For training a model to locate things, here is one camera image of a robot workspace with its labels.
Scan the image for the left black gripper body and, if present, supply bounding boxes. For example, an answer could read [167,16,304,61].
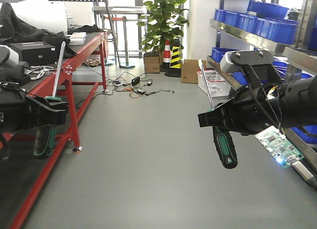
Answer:
[0,89,68,133]

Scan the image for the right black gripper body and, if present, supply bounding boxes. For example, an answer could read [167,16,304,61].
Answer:
[198,84,275,135]

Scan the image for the green black screwdriver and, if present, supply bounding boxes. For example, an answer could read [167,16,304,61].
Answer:
[198,59,238,169]
[33,41,66,160]

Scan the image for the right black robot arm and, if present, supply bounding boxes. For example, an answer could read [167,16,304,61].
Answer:
[198,77,317,135]

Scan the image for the white plastic basket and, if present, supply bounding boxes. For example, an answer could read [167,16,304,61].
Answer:
[205,70,231,97]

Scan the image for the right green circuit board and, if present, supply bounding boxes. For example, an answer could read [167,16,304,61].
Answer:
[255,126,305,168]

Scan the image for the black box on table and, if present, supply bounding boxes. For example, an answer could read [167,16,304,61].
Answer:
[10,41,57,66]

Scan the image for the brown cardboard box on floor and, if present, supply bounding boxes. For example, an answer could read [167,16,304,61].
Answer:
[181,59,200,84]

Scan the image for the yellow black traffic cone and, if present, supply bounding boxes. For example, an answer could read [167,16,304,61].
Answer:
[165,38,181,78]

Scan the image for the red white traffic cone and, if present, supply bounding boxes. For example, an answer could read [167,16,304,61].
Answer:
[161,40,171,71]

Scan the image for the green potted plant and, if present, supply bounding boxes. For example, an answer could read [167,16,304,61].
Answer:
[137,0,189,52]

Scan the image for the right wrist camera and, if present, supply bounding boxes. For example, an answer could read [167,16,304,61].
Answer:
[220,50,282,88]

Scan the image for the red frame work table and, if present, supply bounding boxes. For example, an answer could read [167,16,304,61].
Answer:
[0,32,108,229]

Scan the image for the tangled cables on floor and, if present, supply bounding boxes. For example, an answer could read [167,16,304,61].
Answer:
[106,71,175,99]

